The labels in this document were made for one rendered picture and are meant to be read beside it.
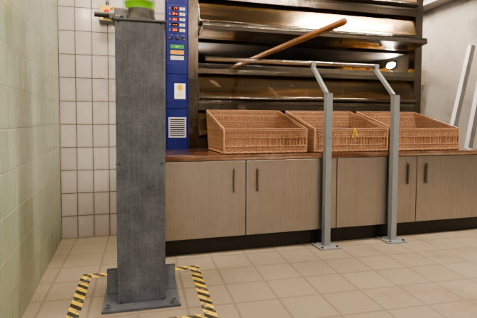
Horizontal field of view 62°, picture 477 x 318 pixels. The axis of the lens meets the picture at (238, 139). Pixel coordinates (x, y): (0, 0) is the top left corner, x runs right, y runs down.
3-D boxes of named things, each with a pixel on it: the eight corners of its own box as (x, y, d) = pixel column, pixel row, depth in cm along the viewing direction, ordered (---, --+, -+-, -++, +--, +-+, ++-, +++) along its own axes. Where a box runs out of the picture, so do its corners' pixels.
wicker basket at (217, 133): (204, 148, 282) (204, 109, 280) (278, 147, 298) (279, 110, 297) (222, 155, 235) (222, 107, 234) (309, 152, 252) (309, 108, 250)
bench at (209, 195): (137, 233, 274) (136, 149, 271) (430, 212, 341) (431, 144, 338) (140, 262, 220) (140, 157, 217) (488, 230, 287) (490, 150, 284)
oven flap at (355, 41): (202, 28, 264) (197, 38, 283) (427, 43, 314) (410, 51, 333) (202, 24, 264) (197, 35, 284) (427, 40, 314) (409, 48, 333)
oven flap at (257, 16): (198, 24, 278) (196, -1, 283) (415, 40, 327) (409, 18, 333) (199, 21, 274) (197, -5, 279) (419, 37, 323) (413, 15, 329)
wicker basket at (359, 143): (283, 147, 298) (283, 110, 297) (349, 146, 315) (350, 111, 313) (314, 152, 252) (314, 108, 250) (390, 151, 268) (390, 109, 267)
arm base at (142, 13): (92, 17, 163) (92, 2, 162) (96, 25, 177) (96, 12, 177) (157, 21, 169) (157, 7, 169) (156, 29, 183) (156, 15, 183)
